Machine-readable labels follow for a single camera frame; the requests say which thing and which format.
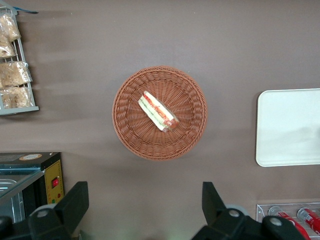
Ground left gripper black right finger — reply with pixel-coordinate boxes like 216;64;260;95
191;181;307;240

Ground grey wire rack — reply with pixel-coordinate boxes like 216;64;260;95
0;6;40;116

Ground wrapped triangle sandwich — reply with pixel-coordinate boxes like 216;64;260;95
138;90;180;133

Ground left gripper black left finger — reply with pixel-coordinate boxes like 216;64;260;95
0;181;90;240

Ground clear acrylic bottle rack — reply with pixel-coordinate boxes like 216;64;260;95
256;202;320;240

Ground brown round wicker basket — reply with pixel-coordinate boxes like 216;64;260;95
111;65;208;161

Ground black sealing machine yellow panel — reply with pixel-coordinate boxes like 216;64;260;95
0;151;65;225

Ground beige plastic tray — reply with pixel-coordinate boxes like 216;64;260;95
255;88;320;168

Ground red cola bottle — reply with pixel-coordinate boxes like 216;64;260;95
268;206;312;240
296;206;320;231

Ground blue tape piece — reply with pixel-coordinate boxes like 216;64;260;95
13;6;39;15

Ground clear bag of pastry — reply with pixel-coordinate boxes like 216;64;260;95
0;86;33;110
0;13;21;42
0;61;33;88
0;37;18;59

